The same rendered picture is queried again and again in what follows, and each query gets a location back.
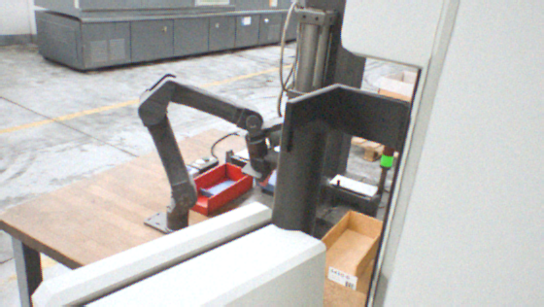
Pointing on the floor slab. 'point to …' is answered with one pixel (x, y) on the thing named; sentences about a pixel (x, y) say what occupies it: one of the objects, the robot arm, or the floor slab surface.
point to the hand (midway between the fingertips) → (263, 183)
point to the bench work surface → (119, 219)
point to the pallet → (369, 149)
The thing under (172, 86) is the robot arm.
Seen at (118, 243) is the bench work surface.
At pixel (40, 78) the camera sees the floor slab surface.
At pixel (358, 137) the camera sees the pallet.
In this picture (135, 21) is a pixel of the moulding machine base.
